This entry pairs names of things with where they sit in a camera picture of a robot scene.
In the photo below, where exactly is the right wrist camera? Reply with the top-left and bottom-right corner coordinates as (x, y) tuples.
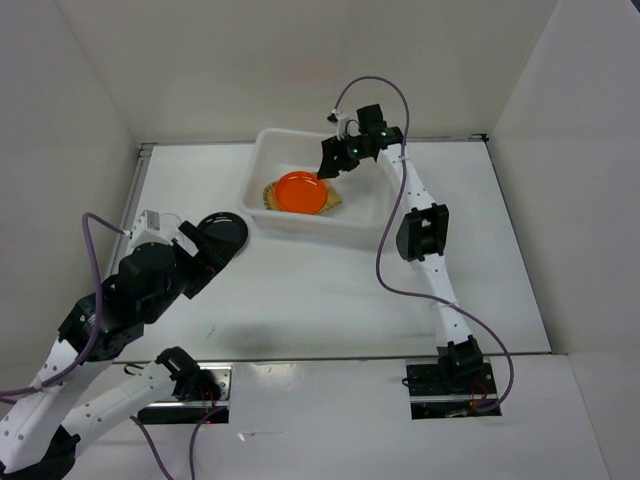
(327, 108), (356, 140)

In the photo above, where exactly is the black plate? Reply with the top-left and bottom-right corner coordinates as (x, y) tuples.
(197, 212), (249, 263)

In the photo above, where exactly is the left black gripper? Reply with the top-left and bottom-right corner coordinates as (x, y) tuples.
(146, 220), (242, 322)

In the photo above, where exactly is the orange plate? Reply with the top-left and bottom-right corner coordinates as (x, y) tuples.
(275, 170), (327, 215)

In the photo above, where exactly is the purple cable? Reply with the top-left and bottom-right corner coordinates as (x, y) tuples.
(332, 75), (516, 414)
(0, 212), (231, 480)

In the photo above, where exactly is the translucent plastic bin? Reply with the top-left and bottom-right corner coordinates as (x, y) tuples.
(238, 128), (393, 248)

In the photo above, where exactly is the woven bamboo tray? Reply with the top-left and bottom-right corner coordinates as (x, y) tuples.
(262, 180), (343, 215)

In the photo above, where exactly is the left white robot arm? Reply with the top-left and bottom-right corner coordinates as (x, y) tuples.
(1, 215), (244, 479)

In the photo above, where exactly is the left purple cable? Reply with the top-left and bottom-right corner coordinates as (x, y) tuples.
(0, 212), (231, 480)

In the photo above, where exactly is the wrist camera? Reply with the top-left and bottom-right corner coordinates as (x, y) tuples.
(128, 209), (181, 249)
(327, 108), (356, 140)

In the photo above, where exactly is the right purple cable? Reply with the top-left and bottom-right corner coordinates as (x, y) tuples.
(332, 75), (516, 414)

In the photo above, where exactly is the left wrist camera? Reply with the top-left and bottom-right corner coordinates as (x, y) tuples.
(128, 209), (181, 249)

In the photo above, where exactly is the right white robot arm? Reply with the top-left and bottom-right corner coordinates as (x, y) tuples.
(318, 104), (483, 393)

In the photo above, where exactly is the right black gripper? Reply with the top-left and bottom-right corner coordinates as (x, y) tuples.
(316, 131), (371, 180)

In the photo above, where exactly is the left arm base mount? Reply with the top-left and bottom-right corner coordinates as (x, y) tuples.
(136, 362), (232, 426)

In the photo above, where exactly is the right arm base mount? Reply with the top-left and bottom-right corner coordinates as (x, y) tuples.
(401, 359), (502, 420)

